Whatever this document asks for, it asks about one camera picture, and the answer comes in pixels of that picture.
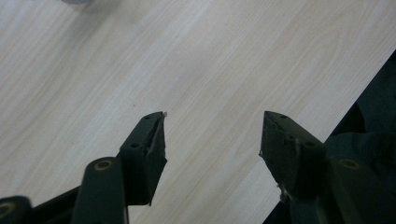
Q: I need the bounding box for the dark cloth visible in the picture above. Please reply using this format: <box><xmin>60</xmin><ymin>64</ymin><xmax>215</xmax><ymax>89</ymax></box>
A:
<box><xmin>262</xmin><ymin>49</ymin><xmax>396</xmax><ymax>224</ymax></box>

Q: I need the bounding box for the white key stand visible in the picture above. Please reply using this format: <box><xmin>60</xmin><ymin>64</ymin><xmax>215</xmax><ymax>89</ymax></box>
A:
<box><xmin>60</xmin><ymin>0</ymin><xmax>94</xmax><ymax>6</ymax></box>

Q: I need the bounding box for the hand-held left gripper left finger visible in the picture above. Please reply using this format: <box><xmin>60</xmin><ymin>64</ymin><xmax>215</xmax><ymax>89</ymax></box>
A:
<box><xmin>119</xmin><ymin>111</ymin><xmax>168</xmax><ymax>207</ymax></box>

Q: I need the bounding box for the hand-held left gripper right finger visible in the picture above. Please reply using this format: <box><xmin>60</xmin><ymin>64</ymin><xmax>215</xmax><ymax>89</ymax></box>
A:
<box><xmin>259</xmin><ymin>110</ymin><xmax>329</xmax><ymax>203</ymax></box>

